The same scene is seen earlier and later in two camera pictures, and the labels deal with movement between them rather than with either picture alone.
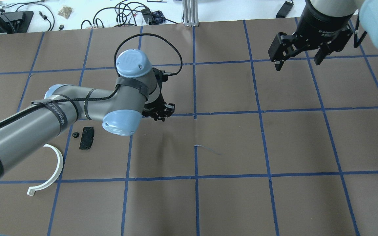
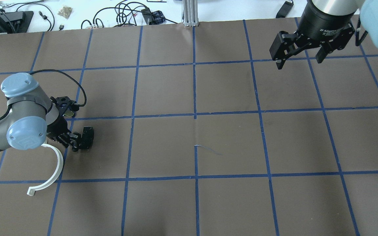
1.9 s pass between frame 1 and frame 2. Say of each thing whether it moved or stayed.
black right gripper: stayed
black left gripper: moved
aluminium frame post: stayed
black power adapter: stayed
